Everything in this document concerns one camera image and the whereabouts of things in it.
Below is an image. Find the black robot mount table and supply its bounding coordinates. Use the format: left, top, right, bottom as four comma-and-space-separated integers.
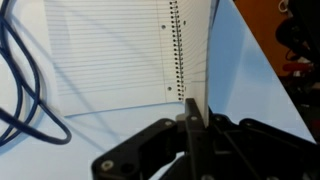
279, 0, 320, 143

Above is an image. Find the black clamp red handle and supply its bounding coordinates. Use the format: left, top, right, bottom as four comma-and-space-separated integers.
275, 19, 316, 74

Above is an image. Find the white spiral lined notebook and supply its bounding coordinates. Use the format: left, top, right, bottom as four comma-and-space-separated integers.
43, 0, 218, 129

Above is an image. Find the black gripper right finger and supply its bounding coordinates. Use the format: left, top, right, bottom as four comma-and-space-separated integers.
208, 107, 320, 180

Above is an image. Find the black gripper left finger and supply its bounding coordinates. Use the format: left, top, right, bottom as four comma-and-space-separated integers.
91, 98, 210, 180

